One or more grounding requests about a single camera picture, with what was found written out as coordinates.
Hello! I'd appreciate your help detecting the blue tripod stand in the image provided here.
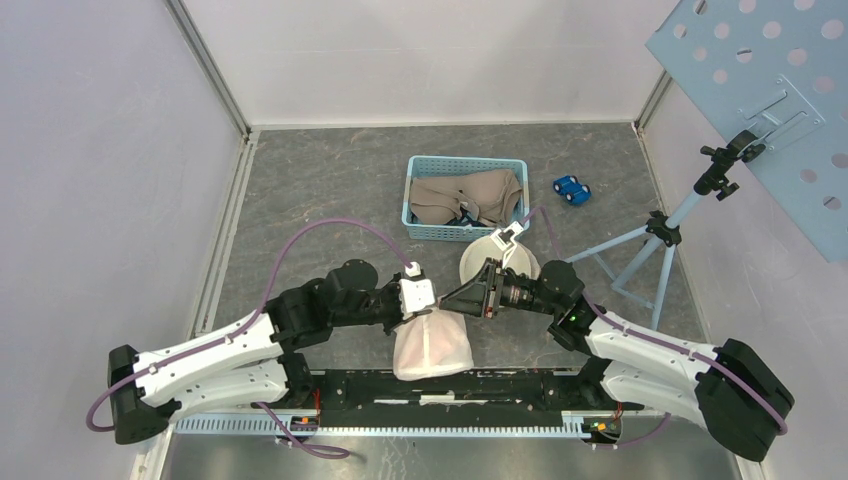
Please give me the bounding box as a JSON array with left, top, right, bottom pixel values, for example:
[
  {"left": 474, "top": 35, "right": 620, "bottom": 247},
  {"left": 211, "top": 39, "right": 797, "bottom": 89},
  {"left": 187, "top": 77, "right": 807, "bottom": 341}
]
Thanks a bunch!
[{"left": 566, "top": 130, "right": 770, "bottom": 330}]

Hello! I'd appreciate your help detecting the light blue plastic basket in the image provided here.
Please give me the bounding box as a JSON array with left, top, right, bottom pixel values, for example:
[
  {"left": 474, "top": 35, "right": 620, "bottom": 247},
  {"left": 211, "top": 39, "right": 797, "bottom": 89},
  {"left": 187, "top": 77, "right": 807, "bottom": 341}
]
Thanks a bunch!
[{"left": 401, "top": 155, "right": 529, "bottom": 242}]

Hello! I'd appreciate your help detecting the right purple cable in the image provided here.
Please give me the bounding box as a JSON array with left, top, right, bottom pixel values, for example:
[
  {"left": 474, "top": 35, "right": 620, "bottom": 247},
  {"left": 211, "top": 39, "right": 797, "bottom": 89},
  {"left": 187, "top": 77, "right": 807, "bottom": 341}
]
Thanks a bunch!
[{"left": 521, "top": 205, "right": 790, "bottom": 450}]

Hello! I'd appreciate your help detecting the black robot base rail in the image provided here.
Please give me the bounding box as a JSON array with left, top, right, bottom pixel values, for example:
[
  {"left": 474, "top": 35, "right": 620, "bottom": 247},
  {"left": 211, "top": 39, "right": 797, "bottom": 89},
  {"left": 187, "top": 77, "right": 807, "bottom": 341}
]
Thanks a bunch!
[{"left": 274, "top": 368, "right": 642, "bottom": 428}]

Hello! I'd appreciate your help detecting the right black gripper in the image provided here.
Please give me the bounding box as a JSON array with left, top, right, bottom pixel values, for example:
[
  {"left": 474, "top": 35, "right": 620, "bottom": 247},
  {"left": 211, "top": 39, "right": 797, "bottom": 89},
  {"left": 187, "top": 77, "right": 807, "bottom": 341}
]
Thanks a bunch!
[{"left": 439, "top": 258, "right": 560, "bottom": 320}]

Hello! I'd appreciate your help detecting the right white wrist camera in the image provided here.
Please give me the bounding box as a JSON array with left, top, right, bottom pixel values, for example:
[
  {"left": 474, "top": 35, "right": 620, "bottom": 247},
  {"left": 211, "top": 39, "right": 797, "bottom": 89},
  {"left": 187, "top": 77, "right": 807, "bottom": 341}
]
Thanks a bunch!
[{"left": 489, "top": 221, "right": 524, "bottom": 268}]

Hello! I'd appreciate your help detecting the white mesh laundry bag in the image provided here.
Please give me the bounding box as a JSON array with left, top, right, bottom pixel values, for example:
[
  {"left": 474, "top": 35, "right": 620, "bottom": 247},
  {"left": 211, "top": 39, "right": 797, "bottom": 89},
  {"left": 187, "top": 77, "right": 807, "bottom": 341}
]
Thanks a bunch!
[{"left": 392, "top": 309, "right": 474, "bottom": 381}]

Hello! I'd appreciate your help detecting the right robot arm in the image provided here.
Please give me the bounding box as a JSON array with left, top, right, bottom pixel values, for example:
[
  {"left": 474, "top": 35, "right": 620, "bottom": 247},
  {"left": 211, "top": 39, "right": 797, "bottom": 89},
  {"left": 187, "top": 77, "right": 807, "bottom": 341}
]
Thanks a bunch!
[{"left": 439, "top": 259, "right": 795, "bottom": 461}]

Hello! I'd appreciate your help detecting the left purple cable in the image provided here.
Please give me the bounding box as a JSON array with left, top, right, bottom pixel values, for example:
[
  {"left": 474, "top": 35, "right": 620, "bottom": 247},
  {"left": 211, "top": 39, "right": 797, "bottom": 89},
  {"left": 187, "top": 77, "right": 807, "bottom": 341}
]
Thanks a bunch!
[{"left": 86, "top": 217, "right": 422, "bottom": 460}]

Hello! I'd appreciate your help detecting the purple cable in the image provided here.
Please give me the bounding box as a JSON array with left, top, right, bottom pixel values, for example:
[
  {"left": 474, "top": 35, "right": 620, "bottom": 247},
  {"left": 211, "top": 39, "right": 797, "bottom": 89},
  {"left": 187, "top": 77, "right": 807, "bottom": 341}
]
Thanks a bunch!
[
  {"left": 521, "top": 205, "right": 790, "bottom": 450},
  {"left": 86, "top": 217, "right": 422, "bottom": 460}
]

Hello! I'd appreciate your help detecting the white cable tray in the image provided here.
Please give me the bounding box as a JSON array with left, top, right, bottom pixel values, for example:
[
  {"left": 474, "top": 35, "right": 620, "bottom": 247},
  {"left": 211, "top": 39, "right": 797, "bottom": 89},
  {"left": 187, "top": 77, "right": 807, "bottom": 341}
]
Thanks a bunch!
[{"left": 174, "top": 412, "right": 617, "bottom": 440}]

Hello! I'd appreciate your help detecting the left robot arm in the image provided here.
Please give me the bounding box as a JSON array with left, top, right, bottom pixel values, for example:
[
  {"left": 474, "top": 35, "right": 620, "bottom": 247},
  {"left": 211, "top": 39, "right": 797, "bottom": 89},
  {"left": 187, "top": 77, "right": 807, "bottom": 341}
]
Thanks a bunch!
[{"left": 109, "top": 259, "right": 424, "bottom": 445}]

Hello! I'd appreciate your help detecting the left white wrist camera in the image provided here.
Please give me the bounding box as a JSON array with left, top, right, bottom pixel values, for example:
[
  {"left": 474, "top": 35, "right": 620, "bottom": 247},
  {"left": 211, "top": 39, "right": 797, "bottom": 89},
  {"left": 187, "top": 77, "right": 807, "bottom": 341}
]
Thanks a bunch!
[{"left": 398, "top": 262, "right": 437, "bottom": 321}]

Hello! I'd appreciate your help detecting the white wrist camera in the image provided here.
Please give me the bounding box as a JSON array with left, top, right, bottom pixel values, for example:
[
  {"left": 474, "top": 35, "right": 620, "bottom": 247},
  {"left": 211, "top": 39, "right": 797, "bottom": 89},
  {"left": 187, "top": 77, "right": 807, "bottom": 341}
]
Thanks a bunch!
[
  {"left": 398, "top": 262, "right": 437, "bottom": 321},
  {"left": 489, "top": 221, "right": 524, "bottom": 268}
]

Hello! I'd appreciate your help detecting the blue toy car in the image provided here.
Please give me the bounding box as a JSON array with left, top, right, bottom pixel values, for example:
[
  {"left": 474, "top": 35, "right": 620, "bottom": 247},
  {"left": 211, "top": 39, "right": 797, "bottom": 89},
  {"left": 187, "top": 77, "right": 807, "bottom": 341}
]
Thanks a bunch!
[{"left": 552, "top": 175, "right": 591, "bottom": 206}]

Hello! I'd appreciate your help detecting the blue perforated panel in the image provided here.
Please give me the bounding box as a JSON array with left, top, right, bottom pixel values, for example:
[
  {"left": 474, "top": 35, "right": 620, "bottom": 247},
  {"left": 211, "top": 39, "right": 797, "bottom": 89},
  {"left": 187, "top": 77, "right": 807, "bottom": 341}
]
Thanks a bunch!
[{"left": 646, "top": 1, "right": 847, "bottom": 263}]

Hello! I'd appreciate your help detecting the beige bra in basket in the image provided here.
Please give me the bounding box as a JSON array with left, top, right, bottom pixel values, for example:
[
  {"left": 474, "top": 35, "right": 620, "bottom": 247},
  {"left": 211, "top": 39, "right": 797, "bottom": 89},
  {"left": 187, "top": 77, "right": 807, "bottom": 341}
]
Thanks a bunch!
[{"left": 408, "top": 169, "right": 524, "bottom": 227}]

